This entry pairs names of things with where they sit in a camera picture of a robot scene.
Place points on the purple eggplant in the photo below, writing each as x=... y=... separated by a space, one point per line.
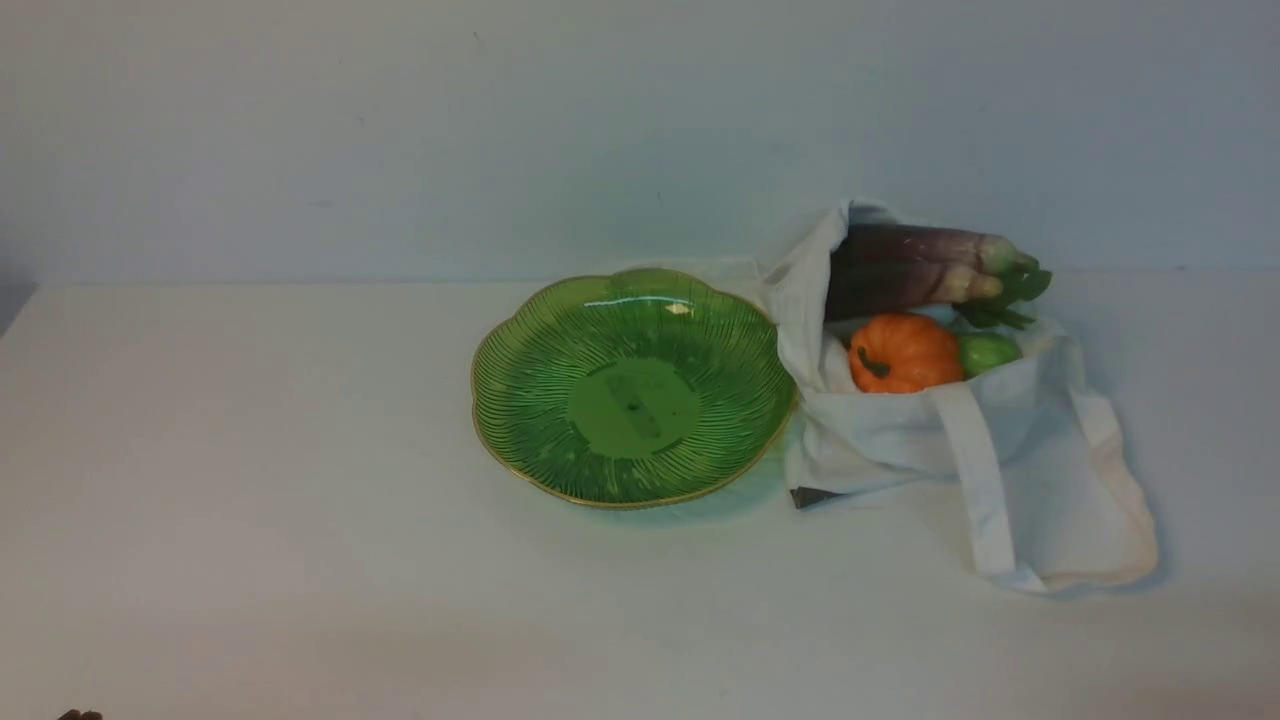
x=990 y=254
x=855 y=291

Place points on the white cloth tote bag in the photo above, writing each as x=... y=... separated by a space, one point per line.
x=1037 y=453

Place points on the green glass flower plate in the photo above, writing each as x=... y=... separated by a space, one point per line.
x=631 y=390

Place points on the orange toy pumpkin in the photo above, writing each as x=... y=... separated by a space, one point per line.
x=902 y=354

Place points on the small green vegetable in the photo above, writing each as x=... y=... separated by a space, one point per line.
x=982 y=352

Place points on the white radish with leaves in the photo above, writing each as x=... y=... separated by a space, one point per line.
x=1013 y=310

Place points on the dark object at edge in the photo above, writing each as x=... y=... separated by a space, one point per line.
x=76 y=714

